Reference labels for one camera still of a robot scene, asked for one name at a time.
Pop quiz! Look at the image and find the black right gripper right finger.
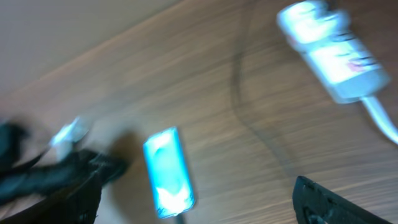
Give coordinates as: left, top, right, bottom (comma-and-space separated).
292, 176, 391, 224

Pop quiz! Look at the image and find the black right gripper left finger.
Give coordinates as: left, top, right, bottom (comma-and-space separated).
1, 174, 102, 224

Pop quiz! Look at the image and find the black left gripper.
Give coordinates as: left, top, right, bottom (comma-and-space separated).
30, 150, 129, 196

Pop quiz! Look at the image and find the blue Galaxy smartphone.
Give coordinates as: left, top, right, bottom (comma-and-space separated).
143, 126, 195, 219

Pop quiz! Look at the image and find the black USB charging cable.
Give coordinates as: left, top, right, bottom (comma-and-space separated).
174, 46, 299, 224

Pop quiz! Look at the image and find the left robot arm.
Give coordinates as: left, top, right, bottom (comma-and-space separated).
1, 120, 129, 207

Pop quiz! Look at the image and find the white USB charger plug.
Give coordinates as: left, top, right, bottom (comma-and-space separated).
277, 0, 350, 44

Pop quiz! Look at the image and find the white power strip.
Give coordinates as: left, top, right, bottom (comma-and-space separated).
283, 25, 391, 104

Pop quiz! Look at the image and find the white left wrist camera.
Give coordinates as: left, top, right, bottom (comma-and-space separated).
49, 117, 89, 161

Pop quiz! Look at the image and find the white power strip cord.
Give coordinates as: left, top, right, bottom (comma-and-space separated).
360, 95, 398, 146

